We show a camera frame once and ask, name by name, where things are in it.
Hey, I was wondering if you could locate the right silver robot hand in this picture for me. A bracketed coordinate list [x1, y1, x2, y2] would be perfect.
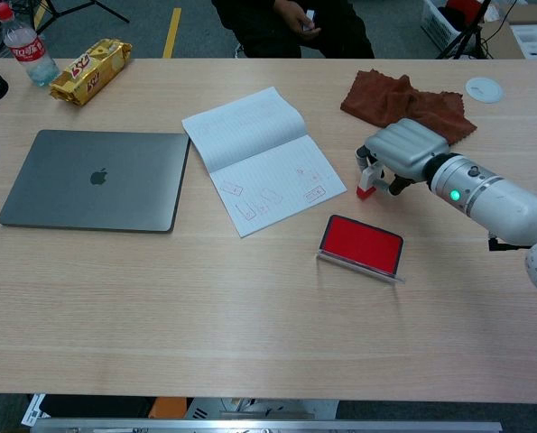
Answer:
[355, 117, 449, 198]

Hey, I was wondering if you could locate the red and white stamp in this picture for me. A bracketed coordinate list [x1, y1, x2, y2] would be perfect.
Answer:
[356, 164, 382, 200]

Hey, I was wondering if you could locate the white lined notebook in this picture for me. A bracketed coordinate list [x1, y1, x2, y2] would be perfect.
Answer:
[181, 86, 348, 239]

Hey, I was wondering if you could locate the brown cloth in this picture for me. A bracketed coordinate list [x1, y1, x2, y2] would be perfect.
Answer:
[339, 69, 478, 146]

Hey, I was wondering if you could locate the red ink pad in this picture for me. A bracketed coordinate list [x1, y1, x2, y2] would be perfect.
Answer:
[315, 214, 406, 284]

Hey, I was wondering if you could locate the black tripod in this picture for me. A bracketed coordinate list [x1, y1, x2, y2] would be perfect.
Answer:
[435, 0, 495, 60]
[0, 0, 131, 35]

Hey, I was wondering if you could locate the white plastic basket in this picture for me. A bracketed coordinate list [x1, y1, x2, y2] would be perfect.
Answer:
[420, 0, 484, 51]

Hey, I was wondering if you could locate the cardboard box with foam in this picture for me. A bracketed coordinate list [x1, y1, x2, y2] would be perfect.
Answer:
[479, 0, 537, 62]

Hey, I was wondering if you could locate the person in black clothes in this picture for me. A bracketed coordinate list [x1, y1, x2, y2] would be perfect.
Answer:
[211, 0, 376, 60]

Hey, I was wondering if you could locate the grey laptop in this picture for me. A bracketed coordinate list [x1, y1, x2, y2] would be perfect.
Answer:
[0, 129, 191, 235]

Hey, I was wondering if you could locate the golden snack package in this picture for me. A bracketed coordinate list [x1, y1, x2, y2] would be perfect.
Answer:
[49, 38, 134, 107]

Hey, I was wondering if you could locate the orange object under table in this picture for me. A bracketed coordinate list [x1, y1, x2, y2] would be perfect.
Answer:
[149, 396, 192, 420]

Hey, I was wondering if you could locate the plastic cola bottle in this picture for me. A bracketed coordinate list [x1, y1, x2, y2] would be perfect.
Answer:
[0, 1, 61, 88]

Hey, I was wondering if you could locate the white printed label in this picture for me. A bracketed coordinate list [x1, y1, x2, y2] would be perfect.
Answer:
[21, 393, 48, 428]

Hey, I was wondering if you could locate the white round cable grommet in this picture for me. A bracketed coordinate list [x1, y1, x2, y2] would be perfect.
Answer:
[465, 76, 505, 105]

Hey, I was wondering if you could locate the aluminium rail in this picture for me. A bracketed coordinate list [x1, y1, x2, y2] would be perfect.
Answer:
[31, 419, 504, 433]

